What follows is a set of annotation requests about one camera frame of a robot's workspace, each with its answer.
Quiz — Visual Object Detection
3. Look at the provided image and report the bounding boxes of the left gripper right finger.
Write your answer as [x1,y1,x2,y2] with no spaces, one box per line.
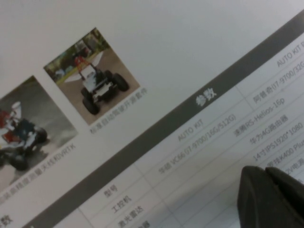
[265,166,304,228]

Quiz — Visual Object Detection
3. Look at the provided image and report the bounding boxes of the white product brochure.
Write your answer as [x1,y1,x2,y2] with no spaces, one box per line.
[0,0,304,228]

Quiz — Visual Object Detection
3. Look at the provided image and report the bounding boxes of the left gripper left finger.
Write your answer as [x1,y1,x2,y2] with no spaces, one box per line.
[237,165,293,228]

